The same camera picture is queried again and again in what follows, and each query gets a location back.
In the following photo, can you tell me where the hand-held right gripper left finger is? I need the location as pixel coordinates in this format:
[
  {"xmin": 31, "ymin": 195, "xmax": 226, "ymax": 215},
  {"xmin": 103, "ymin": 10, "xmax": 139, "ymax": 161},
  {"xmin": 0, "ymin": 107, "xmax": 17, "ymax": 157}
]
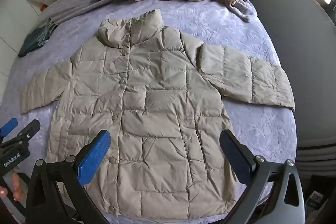
[{"xmin": 25, "ymin": 130, "xmax": 112, "ymax": 224}]

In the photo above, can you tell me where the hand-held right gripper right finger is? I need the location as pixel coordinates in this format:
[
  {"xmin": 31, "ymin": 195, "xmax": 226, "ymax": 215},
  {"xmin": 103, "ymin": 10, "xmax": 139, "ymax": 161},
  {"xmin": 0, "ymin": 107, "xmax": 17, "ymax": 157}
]
[{"xmin": 219, "ymin": 130, "xmax": 305, "ymax": 224}]

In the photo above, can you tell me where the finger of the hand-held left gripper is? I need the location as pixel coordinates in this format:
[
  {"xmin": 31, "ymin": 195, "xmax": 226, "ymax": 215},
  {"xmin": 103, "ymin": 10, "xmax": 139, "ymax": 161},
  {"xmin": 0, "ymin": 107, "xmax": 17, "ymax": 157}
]
[
  {"xmin": 0, "ymin": 118, "xmax": 18, "ymax": 137},
  {"xmin": 0, "ymin": 119, "xmax": 41, "ymax": 149}
]

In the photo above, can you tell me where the beige puffer jacket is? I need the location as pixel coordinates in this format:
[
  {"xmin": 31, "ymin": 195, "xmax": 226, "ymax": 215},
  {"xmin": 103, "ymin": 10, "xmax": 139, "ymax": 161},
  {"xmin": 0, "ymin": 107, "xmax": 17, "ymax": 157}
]
[{"xmin": 20, "ymin": 8, "xmax": 296, "ymax": 215}]

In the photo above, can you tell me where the person's left hand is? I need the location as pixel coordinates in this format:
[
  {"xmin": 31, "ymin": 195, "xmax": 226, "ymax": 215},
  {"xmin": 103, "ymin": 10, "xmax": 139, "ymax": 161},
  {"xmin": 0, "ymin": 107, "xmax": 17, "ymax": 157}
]
[{"xmin": 0, "ymin": 172, "xmax": 26, "ymax": 201}]

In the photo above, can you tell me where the dark teal cloth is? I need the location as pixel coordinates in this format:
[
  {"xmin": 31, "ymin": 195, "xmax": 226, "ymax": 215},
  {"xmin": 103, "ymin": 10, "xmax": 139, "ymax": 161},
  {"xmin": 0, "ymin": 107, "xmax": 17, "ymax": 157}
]
[{"xmin": 18, "ymin": 18, "xmax": 59, "ymax": 58}]

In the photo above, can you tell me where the dark box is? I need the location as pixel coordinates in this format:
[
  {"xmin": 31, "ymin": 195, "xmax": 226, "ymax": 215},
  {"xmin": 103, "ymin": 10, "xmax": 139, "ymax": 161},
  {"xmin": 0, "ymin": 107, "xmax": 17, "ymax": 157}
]
[{"xmin": 307, "ymin": 189, "xmax": 326, "ymax": 214}]

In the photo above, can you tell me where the long grey fringed cloth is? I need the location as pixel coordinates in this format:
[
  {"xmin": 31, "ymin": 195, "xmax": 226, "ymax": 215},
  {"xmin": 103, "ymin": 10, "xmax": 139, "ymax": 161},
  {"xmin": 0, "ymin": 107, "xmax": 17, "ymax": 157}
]
[{"xmin": 42, "ymin": 0, "xmax": 149, "ymax": 28}]

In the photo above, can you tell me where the purple plush blanket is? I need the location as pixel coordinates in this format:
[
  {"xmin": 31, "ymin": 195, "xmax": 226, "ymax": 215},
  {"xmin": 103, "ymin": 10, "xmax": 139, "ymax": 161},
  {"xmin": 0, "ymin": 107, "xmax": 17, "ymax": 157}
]
[{"xmin": 0, "ymin": 0, "xmax": 298, "ymax": 224}]

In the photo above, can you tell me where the grey fleece cloth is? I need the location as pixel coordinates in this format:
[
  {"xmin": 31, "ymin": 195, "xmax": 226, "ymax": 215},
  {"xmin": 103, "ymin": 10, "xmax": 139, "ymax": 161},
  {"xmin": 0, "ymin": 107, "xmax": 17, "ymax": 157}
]
[{"xmin": 207, "ymin": 0, "xmax": 257, "ymax": 23}]

